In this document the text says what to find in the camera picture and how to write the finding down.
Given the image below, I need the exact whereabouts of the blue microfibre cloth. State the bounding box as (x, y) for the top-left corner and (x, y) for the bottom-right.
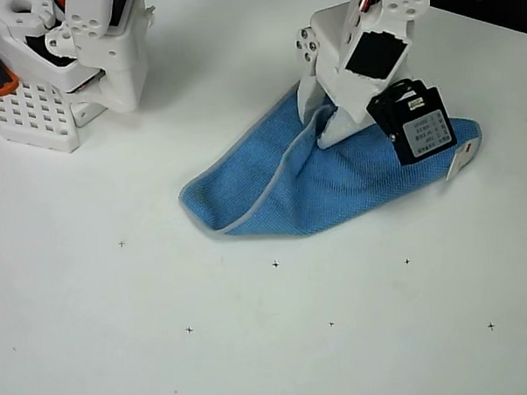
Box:
(173, 80), (489, 246)

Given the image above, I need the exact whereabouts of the black camera module with label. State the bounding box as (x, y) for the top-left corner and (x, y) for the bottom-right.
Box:
(364, 76), (460, 169)

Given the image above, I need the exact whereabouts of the white perforated arm base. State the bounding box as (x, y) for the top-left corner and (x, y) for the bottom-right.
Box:
(0, 73), (110, 156)

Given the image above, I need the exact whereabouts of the black mat with line drawing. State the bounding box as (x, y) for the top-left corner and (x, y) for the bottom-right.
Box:
(428, 0), (527, 44)

